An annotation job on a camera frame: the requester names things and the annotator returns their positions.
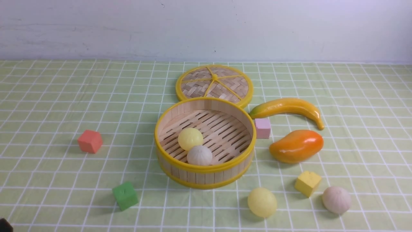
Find green cube block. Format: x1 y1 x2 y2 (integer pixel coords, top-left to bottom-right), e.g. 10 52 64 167
112 181 138 211

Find orange toy mango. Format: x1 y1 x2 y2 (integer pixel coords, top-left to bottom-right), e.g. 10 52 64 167
269 130 324 164

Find white bun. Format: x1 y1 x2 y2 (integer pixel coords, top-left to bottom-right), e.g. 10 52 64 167
321 186 352 215
186 145 213 166

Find pink cube block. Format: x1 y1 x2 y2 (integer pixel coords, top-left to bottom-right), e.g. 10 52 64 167
254 118 272 139

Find yellow bun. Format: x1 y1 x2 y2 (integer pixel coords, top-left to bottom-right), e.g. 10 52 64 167
178 128 203 151
247 188 277 218

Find green checked tablecloth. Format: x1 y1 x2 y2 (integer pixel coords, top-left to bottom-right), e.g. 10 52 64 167
0 60 412 232

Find yellow cube block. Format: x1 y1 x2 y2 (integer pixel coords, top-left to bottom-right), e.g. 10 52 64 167
294 171 322 198

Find bamboo steamer tray yellow rim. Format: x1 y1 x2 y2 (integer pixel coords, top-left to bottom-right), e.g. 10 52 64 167
154 97 257 189

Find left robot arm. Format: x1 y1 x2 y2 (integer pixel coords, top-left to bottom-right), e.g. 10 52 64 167
0 218 14 232

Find yellow toy banana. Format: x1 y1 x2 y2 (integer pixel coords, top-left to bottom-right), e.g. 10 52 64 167
249 98 325 130

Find woven bamboo steamer lid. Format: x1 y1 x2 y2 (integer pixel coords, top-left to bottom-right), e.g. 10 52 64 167
175 64 254 108

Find red cube block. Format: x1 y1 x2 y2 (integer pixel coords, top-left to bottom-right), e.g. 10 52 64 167
77 130 103 154

